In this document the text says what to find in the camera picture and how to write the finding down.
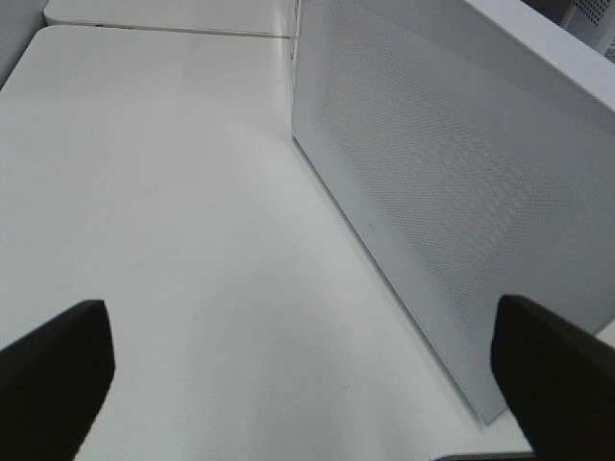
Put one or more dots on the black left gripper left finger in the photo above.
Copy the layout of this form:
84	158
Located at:
54	381

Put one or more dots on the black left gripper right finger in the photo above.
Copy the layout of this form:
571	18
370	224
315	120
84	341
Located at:
556	379

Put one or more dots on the white microwave door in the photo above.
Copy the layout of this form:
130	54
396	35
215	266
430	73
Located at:
366	114

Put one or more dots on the white microwave oven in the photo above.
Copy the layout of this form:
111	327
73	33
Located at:
522	200

